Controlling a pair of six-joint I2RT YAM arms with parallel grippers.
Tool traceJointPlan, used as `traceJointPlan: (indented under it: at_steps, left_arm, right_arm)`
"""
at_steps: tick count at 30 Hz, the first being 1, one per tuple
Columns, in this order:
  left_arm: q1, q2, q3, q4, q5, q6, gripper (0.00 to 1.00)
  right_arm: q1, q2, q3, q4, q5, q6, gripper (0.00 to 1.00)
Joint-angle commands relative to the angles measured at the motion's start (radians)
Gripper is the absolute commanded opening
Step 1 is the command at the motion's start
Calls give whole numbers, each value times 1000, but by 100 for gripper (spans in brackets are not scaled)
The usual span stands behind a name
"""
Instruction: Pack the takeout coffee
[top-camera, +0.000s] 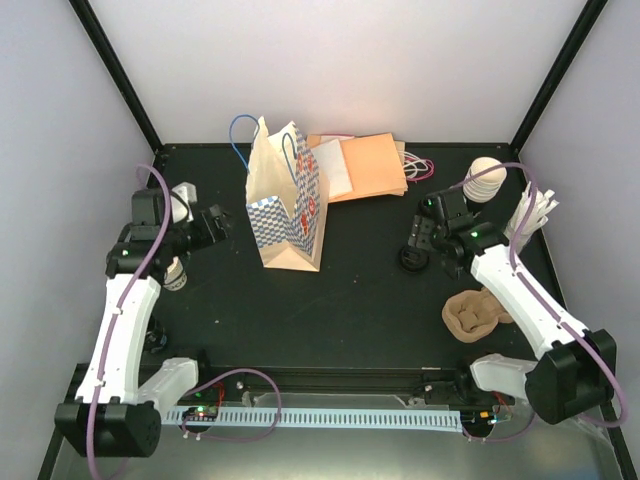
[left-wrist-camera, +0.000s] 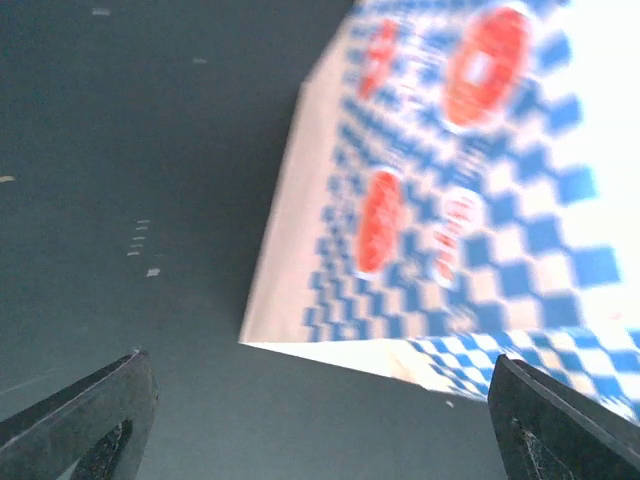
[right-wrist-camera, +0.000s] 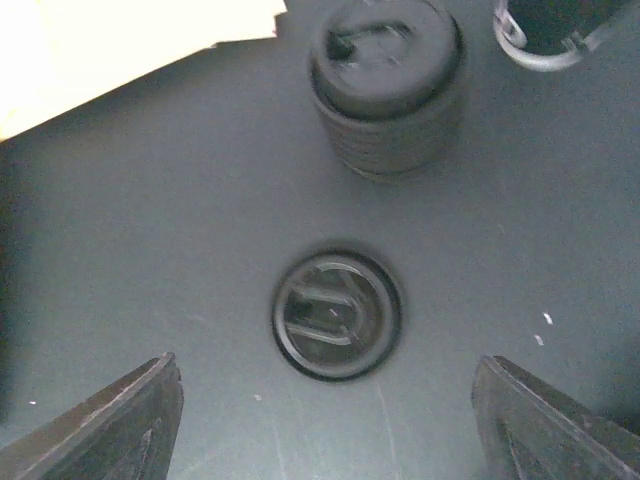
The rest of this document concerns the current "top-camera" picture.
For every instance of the single black cup lid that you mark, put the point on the single black cup lid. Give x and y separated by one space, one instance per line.
413 260

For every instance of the white slotted cable duct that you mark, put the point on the white slotted cable duct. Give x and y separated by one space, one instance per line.
327 418

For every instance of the blue checkered paper bag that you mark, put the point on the blue checkered paper bag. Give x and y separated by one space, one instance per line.
286 197

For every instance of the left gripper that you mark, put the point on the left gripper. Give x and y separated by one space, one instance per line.
208 235

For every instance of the jar of wrapped straws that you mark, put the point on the jar of wrapped straws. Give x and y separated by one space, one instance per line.
522 225

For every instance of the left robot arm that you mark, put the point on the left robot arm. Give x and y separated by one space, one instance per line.
113 413

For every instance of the white paper cup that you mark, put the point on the white paper cup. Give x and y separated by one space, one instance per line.
175 276

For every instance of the stack of paper cups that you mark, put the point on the stack of paper cups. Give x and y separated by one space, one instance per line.
484 179

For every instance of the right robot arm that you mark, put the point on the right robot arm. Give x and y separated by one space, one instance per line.
574 368

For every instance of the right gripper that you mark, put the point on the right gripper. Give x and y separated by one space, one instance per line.
419 235

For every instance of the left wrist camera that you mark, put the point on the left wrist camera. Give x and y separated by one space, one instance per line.
183 200

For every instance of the brown cardboard cup carrier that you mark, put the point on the brown cardboard cup carrier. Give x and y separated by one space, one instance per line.
474 314

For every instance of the stack of orange paper bags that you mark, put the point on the stack of orange paper bags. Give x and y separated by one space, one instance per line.
362 167

